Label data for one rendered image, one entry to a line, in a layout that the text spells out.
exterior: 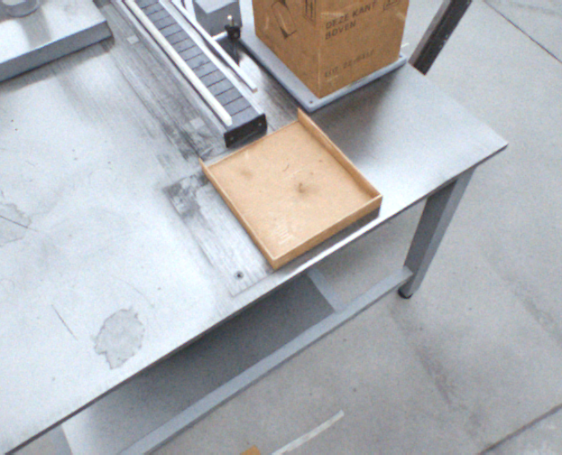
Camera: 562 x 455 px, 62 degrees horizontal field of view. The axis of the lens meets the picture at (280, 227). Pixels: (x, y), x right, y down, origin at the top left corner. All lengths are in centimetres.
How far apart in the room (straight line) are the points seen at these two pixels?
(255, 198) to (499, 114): 168
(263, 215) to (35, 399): 52
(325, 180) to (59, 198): 58
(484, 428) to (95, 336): 126
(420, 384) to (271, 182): 97
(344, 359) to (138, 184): 97
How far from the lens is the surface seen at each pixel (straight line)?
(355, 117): 114
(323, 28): 104
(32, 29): 153
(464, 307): 186
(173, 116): 120
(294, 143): 108
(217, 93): 115
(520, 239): 207
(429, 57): 180
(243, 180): 103
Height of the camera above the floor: 164
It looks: 58 degrees down
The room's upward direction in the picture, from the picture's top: 6 degrees counter-clockwise
